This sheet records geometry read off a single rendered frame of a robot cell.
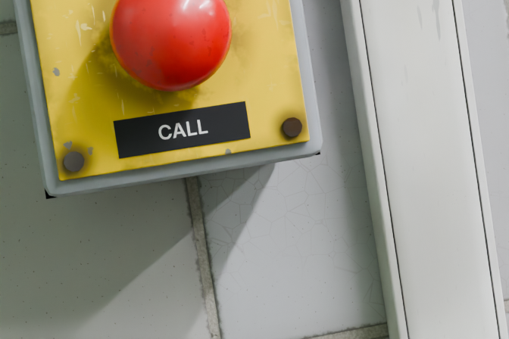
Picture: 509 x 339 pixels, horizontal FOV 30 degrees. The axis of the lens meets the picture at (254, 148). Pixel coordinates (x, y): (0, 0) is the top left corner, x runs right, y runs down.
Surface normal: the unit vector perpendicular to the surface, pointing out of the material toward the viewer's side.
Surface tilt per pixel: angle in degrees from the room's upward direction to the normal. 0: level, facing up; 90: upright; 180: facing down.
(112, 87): 90
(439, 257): 90
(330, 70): 90
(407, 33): 90
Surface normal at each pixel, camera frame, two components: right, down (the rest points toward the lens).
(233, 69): 0.16, 0.03
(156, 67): -0.09, 0.55
